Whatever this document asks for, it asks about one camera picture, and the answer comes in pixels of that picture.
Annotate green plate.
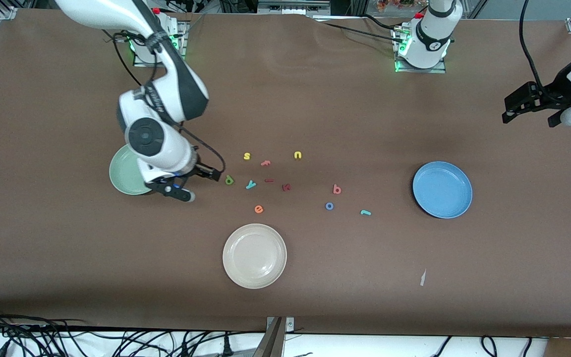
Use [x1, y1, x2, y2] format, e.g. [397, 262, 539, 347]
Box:
[109, 144, 153, 195]

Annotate beige plate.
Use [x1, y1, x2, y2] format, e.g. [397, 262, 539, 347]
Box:
[222, 223, 287, 290]

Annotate brown paper table cover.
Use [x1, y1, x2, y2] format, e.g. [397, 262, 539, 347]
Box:
[0, 9, 571, 339]

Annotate blue plate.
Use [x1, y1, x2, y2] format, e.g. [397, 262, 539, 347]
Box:
[412, 161, 473, 219]

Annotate colourful flowers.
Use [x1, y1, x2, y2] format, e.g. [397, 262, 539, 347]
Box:
[376, 0, 427, 11]

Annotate black equipment box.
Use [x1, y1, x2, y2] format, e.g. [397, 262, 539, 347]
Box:
[257, 0, 332, 16]

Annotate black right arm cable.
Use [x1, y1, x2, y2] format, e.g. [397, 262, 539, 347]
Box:
[101, 29, 226, 181]

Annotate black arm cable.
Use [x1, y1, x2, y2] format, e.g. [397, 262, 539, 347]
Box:
[519, 0, 571, 105]
[101, 29, 226, 181]

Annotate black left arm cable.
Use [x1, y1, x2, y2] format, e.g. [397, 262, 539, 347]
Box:
[519, 0, 571, 105]

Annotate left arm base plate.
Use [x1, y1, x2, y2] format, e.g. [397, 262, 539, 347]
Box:
[394, 27, 448, 74]

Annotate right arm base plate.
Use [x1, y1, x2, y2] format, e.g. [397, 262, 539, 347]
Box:
[132, 20, 188, 67]

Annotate black table cable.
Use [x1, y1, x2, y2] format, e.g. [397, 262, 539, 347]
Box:
[315, 19, 396, 38]

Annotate metal table bracket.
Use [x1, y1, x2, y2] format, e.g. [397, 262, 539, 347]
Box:
[252, 316, 295, 357]

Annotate black floor cable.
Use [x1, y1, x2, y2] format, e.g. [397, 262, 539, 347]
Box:
[0, 305, 88, 357]

